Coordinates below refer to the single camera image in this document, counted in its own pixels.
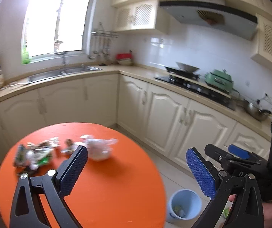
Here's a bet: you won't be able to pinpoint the green electric pot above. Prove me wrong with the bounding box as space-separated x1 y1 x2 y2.
205 69 235 94

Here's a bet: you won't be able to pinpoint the steel wok on burner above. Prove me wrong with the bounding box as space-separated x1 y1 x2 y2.
164 62 201 74

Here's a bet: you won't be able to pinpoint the steel kitchen sink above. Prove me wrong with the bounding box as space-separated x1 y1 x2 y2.
28 64 103 84

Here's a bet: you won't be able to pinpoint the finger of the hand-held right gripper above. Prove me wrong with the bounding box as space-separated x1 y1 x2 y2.
204 144 234 165
228 144 268 166

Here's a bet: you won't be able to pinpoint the green crumpled wrapper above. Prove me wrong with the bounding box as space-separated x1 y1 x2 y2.
31 147 54 171

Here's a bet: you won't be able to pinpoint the cream base cabinets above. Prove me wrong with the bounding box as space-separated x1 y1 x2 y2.
0 64 272 174

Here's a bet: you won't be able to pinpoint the green bottle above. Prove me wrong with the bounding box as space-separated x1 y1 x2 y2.
21 47 32 64

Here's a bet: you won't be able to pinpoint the cream lattice wall cabinet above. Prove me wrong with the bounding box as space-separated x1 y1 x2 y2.
112 0 165 32

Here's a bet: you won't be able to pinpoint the white wall socket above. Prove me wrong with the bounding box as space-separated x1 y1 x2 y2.
257 93 272 104

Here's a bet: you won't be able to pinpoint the clear plastic bag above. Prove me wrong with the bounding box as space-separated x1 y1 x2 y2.
80 135 118 161

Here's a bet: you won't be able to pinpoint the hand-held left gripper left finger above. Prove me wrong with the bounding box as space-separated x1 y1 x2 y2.
10 145 89 228

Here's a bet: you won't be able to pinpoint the kitchen window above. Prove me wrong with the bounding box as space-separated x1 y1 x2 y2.
22 0 94 63

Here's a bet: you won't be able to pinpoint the person's right hand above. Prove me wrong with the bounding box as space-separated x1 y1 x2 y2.
229 194 272 227

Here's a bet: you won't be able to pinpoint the steel wall utensil rack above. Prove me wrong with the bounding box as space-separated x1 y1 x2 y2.
91 22 120 39

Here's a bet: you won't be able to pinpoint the grey range hood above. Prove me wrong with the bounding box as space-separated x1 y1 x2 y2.
159 0 259 41

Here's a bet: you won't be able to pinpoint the steel wok with handle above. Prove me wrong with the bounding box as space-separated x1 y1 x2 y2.
242 98 272 122

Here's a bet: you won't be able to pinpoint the light blue trash bin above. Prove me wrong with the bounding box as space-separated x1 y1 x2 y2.
166 189 201 224

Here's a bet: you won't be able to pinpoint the green white snack wrapper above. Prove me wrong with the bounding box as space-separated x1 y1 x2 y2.
13 144 32 169

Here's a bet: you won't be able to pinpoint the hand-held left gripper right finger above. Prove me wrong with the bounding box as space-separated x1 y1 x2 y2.
186 147 266 228

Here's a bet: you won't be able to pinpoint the small white torn wrapper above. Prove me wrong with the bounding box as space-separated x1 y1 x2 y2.
49 136 60 149

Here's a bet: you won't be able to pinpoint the black gas stove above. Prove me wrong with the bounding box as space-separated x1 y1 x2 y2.
154 72 236 111

